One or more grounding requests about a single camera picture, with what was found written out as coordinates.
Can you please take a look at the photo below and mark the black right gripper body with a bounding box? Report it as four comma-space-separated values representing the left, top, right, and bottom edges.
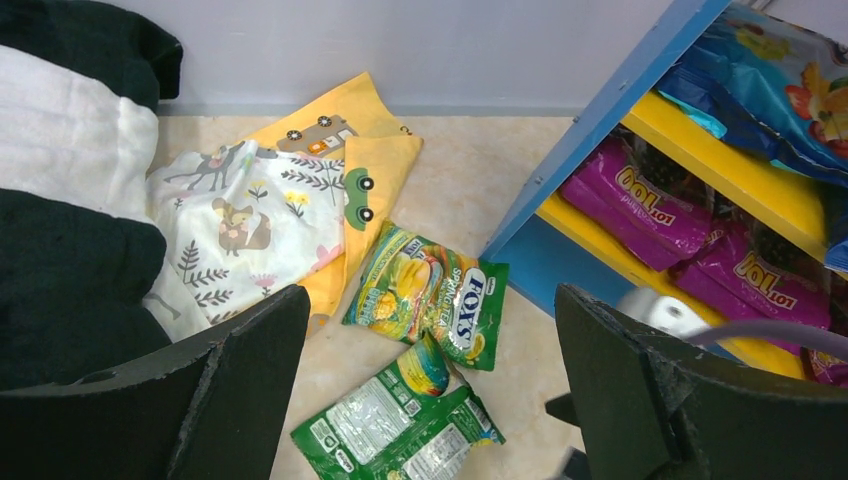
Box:
544, 393, 592, 480

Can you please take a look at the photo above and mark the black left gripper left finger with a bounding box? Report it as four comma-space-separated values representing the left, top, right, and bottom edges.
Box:
1, 285, 310, 479

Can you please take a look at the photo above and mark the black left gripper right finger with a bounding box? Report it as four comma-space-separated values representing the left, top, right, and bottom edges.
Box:
555, 284, 847, 479

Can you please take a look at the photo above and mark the purple candy bag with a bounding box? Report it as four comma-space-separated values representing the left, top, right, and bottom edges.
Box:
559, 136, 711, 272
802, 349, 847, 388
671, 221, 831, 330

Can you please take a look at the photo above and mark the blue yellow pink shelf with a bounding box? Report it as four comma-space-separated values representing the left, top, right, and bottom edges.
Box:
485, 1, 847, 387

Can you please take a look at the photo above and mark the green yellow candy bag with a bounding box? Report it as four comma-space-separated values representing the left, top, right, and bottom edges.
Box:
342, 220, 510, 371

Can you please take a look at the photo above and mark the blue candy bag middle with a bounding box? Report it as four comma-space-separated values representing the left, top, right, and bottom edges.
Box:
655, 3, 847, 186

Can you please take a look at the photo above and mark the yellow white printed cloth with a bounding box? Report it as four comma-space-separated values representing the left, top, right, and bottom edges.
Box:
144, 73, 423, 342

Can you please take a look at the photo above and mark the black white checkered pillow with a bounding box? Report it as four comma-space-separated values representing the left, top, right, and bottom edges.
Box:
1, 1, 183, 390

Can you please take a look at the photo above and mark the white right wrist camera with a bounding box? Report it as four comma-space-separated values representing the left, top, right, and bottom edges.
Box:
616, 287, 709, 339

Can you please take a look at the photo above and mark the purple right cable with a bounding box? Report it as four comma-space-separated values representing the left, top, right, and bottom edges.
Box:
685, 317, 848, 362

